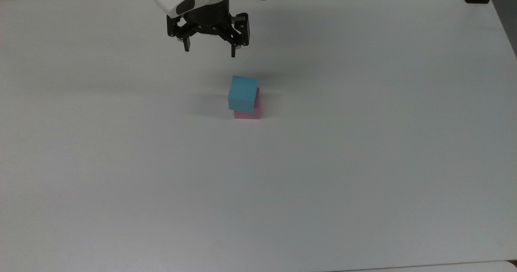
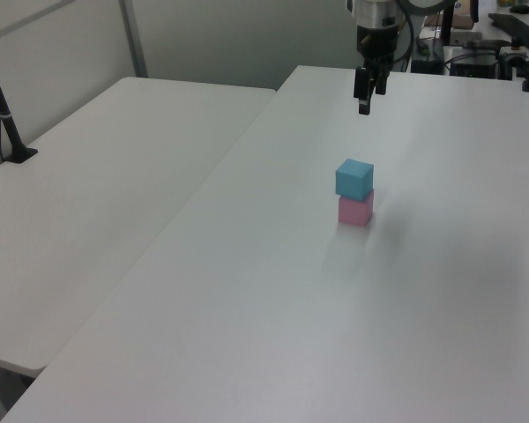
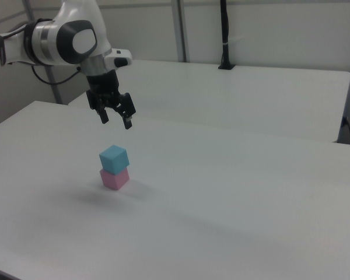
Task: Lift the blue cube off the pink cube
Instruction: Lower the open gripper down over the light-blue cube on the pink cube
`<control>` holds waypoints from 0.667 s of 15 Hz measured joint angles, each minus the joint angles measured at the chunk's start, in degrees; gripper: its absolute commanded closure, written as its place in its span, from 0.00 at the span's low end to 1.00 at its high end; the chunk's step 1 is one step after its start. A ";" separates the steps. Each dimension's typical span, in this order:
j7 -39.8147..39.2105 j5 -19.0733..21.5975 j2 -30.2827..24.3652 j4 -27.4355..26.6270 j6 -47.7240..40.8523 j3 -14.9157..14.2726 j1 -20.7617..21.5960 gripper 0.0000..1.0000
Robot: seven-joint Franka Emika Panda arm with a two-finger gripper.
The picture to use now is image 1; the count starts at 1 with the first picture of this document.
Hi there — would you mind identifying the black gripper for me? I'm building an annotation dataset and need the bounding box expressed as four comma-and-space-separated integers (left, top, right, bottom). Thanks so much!
166, 0, 251, 58

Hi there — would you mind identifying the pink cube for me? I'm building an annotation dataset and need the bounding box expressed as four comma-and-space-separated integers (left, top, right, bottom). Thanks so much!
234, 87, 261, 120

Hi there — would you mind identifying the blue cube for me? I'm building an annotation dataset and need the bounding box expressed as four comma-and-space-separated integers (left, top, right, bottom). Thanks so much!
228, 75, 259, 112

